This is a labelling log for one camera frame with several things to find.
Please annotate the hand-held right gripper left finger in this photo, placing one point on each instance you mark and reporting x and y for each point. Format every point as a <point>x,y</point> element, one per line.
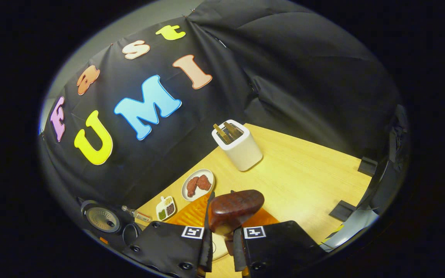
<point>168,247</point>

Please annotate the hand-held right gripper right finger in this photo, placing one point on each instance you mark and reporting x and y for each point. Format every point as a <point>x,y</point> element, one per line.
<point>276,247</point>

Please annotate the cream rice tray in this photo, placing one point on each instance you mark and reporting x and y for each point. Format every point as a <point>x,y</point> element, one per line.
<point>219,251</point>

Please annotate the brown wooden spoon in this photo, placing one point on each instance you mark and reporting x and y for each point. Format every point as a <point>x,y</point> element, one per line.
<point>234,208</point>

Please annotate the dark grey rice cooker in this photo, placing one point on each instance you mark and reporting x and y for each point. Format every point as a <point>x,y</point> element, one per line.
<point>101,218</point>

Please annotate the white utensil holder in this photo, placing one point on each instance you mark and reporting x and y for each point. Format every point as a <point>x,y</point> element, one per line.
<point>243,154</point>

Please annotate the white divided grain dish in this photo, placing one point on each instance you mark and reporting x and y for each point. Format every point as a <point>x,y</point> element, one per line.
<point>165,208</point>

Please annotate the small clear glass bottle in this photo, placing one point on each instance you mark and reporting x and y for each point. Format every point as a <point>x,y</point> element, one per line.
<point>139,215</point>

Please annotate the reddish brown meat piece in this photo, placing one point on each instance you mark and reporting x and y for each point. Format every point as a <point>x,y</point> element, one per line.
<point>191,187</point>
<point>204,182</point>

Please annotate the round white plate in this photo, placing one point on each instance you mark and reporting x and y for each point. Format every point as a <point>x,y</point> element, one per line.
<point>203,193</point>

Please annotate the black table clamp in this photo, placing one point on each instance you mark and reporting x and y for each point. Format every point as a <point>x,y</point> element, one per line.
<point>342,211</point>
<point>367,166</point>

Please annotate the black backdrop cloth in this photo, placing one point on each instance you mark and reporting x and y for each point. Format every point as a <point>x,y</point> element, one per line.
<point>292,77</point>

